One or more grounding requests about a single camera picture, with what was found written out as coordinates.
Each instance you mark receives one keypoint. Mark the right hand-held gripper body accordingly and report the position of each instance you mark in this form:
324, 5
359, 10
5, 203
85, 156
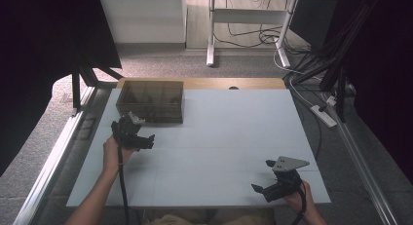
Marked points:
285, 165

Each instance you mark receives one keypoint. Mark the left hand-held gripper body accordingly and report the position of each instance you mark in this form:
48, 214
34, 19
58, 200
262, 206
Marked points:
128, 131

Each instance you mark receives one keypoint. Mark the smoky transparent drawer box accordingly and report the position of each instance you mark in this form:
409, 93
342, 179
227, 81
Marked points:
156, 95

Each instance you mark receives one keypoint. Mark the person's left hand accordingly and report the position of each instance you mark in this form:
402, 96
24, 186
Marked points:
112, 153

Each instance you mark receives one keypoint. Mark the person's right hand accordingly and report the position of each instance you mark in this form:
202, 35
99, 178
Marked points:
305, 202

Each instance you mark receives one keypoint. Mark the white board mat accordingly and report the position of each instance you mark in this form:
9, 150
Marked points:
227, 137

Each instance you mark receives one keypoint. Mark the white power strip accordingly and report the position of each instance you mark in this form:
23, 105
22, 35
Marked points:
323, 116

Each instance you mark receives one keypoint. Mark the person's khaki trouser legs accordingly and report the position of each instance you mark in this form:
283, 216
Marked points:
201, 218

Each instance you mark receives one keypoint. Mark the wooden table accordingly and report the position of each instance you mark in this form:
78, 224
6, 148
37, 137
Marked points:
207, 83

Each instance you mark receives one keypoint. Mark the white plug adapter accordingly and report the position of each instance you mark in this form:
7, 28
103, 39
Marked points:
331, 101

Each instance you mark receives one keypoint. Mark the black curtain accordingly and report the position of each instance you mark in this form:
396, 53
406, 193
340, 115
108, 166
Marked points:
39, 56
389, 72

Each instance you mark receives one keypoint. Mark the white cabinet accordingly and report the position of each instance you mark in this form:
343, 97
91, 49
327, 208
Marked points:
142, 18

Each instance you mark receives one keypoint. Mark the aluminium rail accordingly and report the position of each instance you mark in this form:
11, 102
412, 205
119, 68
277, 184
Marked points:
52, 163
360, 163

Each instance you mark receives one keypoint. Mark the white desk frame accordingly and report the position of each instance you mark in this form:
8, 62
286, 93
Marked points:
246, 15

